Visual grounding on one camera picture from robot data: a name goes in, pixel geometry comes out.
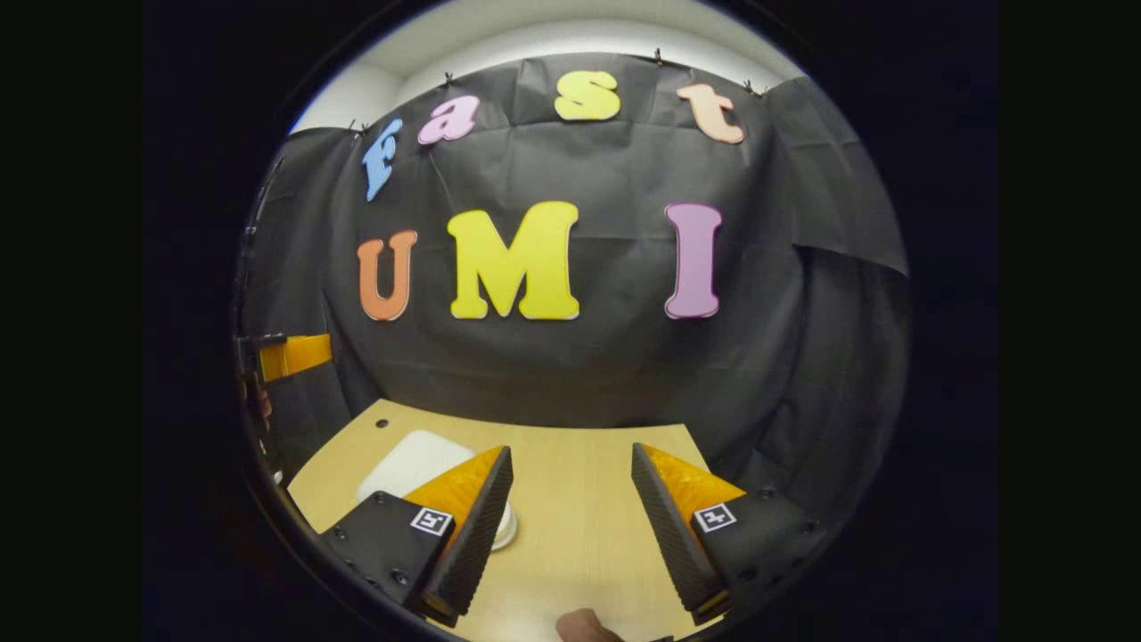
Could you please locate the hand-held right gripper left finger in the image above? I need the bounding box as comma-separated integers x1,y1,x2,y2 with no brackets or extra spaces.
317,444,515,629

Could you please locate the black backdrop cloth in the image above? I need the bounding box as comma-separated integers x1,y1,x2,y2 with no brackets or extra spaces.
236,52,912,527

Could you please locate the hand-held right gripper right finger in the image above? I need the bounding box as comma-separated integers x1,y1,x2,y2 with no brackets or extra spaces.
629,441,828,628

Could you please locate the white suitcase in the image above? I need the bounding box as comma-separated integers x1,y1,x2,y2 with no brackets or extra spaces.
355,430,519,552

